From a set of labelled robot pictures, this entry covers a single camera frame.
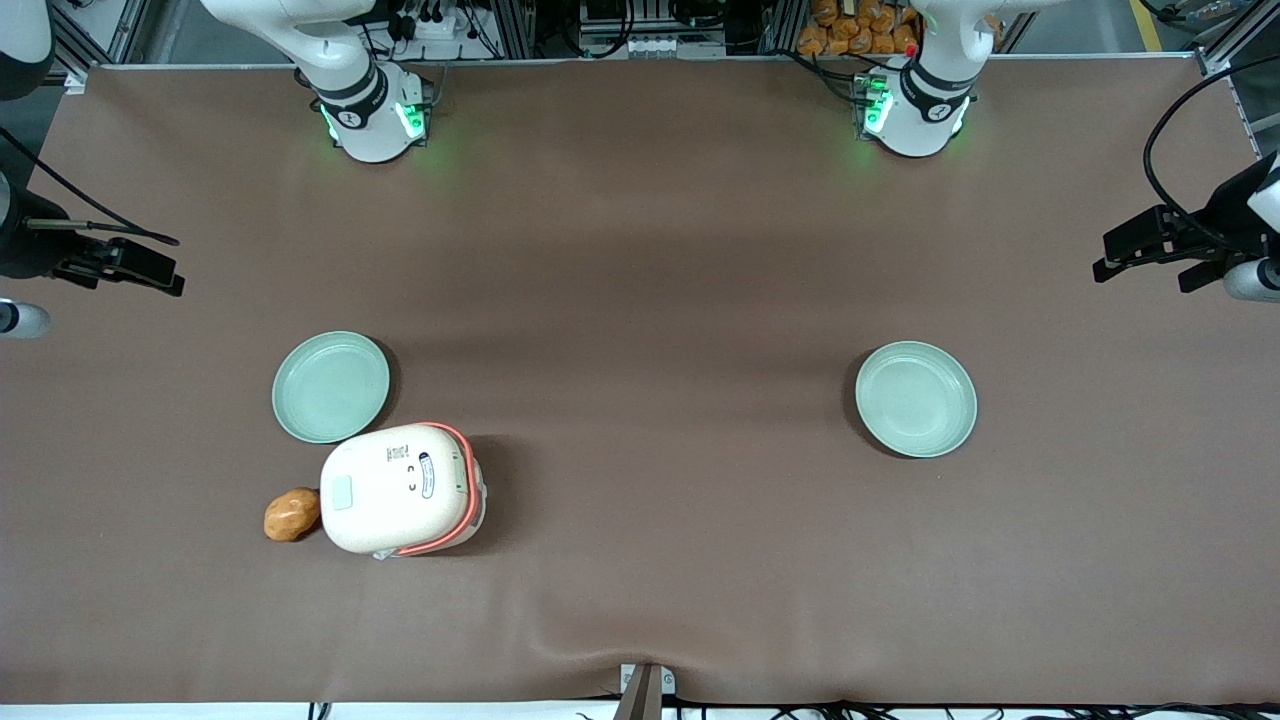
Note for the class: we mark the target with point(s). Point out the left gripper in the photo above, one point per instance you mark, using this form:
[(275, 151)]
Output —
[(1226, 213)]

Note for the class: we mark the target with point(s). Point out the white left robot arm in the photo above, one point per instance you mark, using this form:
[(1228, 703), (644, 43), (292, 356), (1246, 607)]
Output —
[(930, 110)]

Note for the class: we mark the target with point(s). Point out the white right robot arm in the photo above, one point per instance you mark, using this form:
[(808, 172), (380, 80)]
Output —
[(365, 110)]

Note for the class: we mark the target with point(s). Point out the white power strip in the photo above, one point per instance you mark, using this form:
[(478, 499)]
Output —
[(435, 22)]

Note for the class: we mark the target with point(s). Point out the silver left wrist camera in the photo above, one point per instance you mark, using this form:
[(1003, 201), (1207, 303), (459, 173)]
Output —
[(1252, 281)]

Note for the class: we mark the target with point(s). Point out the pale green plate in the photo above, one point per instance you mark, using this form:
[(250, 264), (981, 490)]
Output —
[(916, 400), (330, 388)]

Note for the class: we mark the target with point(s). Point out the white terminal block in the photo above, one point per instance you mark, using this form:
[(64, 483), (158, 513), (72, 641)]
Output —
[(675, 46)]

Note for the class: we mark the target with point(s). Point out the brown table mat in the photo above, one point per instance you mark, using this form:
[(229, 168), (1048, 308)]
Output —
[(650, 300)]

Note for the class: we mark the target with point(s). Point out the bag of orange bread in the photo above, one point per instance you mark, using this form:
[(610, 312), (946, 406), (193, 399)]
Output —
[(855, 28)]

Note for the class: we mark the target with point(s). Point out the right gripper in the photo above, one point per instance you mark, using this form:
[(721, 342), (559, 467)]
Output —
[(30, 250)]

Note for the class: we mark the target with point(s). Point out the aluminium frame post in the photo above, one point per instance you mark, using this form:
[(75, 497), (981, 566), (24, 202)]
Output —
[(1235, 40), (95, 35)]

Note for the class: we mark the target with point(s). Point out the cream rice cooker orange trim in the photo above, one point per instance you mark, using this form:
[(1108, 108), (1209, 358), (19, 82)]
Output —
[(390, 495)]

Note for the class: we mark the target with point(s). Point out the grey metal mount bracket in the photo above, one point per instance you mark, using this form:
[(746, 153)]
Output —
[(645, 690)]

